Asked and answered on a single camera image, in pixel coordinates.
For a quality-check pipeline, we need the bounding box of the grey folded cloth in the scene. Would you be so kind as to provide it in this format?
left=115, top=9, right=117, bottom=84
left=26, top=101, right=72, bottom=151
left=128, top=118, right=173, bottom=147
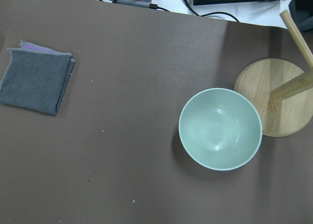
left=0, top=42, right=75, bottom=115

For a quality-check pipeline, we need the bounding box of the mint green bowl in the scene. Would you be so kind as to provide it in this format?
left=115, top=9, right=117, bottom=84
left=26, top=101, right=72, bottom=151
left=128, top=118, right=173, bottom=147
left=178, top=88, right=263, bottom=171

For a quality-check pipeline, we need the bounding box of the wooden mug tree stand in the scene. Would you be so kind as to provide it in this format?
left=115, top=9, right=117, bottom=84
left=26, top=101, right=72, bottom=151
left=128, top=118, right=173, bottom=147
left=233, top=10, right=313, bottom=137

